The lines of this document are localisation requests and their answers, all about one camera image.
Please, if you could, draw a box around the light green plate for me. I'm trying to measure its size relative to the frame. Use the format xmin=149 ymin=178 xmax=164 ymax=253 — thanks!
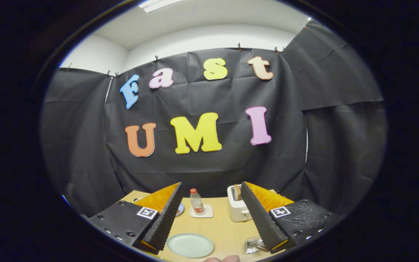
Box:
xmin=166 ymin=233 xmax=214 ymax=259

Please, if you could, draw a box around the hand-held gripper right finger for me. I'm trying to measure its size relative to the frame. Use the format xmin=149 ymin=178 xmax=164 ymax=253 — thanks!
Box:
xmin=240 ymin=181 xmax=339 ymax=254

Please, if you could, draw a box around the white toaster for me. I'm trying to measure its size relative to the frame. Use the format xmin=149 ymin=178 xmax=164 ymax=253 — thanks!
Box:
xmin=227 ymin=184 xmax=253 ymax=222

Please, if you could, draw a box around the metal wire basket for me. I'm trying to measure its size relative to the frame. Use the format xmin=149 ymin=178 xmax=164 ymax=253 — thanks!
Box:
xmin=245 ymin=236 xmax=268 ymax=254

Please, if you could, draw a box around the clear water bottle red label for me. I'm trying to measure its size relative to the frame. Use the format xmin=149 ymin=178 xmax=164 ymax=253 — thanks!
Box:
xmin=189 ymin=188 xmax=205 ymax=216

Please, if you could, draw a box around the ceiling light panel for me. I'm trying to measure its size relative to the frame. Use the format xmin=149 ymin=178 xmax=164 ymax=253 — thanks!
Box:
xmin=139 ymin=0 xmax=181 ymax=13

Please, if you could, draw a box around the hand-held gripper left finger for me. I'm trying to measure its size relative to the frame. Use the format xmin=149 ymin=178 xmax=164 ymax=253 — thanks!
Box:
xmin=82 ymin=182 xmax=183 ymax=255

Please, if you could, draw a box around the white square coaster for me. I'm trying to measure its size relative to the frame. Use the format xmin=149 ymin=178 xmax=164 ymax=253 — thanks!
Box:
xmin=189 ymin=204 xmax=214 ymax=219

